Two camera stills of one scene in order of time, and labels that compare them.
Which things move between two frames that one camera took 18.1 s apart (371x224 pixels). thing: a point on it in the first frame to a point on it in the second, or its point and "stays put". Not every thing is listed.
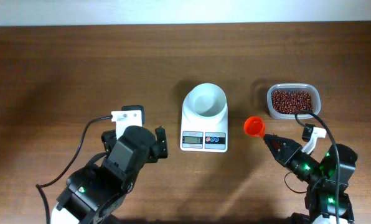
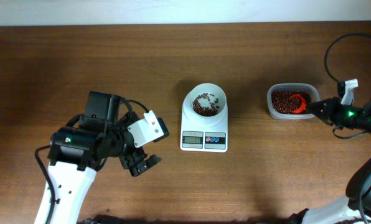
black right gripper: [287, 153] to [328, 115]
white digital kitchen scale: [200, 134] stays put
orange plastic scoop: [255, 126] to [304, 105]
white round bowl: [205, 102] stays put
